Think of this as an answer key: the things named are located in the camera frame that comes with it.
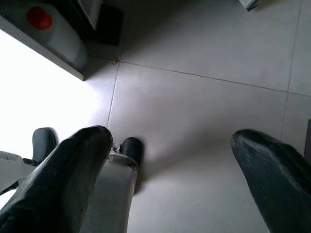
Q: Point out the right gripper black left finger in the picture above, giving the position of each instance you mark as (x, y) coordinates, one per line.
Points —
(60, 182)

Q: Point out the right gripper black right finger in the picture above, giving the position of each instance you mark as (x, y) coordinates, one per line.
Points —
(279, 184)

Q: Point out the white plastic jug red cap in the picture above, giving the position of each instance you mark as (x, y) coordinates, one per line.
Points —
(60, 38)

